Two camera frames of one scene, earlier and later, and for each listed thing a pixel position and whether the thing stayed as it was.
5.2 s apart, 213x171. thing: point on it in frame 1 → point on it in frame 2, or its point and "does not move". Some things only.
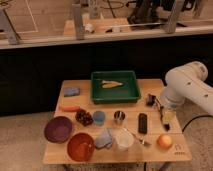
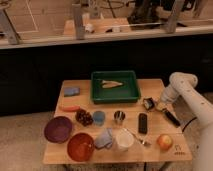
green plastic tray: (127, 93) does not move
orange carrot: (70, 108) does not move
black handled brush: (167, 127) → (166, 112)
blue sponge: (71, 91) does not move
